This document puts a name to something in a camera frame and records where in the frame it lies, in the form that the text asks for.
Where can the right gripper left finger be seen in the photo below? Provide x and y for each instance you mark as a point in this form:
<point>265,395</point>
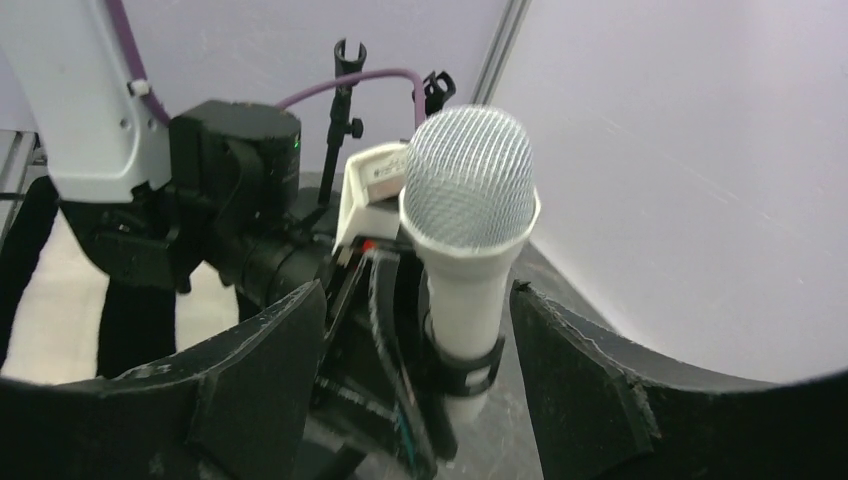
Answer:
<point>230,407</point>

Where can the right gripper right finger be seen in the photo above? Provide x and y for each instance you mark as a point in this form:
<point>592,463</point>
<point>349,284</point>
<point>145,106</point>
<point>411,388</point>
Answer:
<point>604,407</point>

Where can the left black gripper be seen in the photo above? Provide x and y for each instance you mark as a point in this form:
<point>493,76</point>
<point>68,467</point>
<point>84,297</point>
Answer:
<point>374,387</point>

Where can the white microphone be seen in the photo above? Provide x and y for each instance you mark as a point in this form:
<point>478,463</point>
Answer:
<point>469,203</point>

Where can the black mic stand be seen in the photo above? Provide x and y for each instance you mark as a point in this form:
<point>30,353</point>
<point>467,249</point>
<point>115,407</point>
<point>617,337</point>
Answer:
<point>438,88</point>
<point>341,123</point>
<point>462,347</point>

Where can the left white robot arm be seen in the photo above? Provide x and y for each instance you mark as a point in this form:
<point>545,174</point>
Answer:
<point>148,199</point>

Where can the black mic stand back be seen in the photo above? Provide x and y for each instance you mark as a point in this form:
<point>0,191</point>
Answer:
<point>438,88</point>

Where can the black white striped cloth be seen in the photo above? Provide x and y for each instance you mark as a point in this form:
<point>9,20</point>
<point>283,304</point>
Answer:
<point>63,320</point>

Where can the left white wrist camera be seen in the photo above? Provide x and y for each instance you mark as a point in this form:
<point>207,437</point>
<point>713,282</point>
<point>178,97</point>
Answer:
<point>373,179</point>

